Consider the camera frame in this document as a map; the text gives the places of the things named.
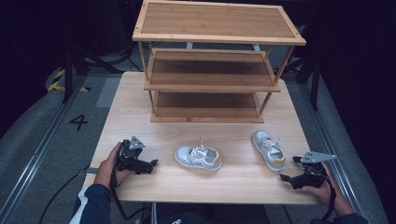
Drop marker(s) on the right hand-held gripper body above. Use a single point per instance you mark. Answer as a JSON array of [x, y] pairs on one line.
[[311, 174]]

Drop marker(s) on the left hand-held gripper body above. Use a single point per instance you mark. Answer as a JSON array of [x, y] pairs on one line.
[[130, 152]]

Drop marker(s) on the white grey child sneaker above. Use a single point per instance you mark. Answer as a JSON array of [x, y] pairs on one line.
[[269, 152], [196, 158]]

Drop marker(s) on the three-tier wooden shoe rack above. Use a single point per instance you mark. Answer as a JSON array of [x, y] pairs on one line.
[[218, 21]]

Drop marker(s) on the person's right hand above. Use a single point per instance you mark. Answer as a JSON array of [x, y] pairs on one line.
[[323, 193]]

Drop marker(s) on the person's left hand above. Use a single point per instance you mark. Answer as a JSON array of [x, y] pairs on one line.
[[104, 171]]

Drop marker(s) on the grey tape tab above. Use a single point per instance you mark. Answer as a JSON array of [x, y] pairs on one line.
[[91, 170]]

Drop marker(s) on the white table leg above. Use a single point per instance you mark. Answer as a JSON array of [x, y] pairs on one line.
[[153, 213]]

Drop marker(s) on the person's black cap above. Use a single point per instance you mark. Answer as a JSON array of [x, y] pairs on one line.
[[180, 219]]

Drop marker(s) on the black metal stand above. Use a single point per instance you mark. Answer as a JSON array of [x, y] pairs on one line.
[[311, 74], [71, 68]]

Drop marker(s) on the yellow black hazard tape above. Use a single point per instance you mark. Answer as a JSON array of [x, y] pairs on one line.
[[56, 84]]

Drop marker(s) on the metal floor rail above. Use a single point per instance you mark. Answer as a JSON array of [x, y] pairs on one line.
[[336, 168], [34, 158]]

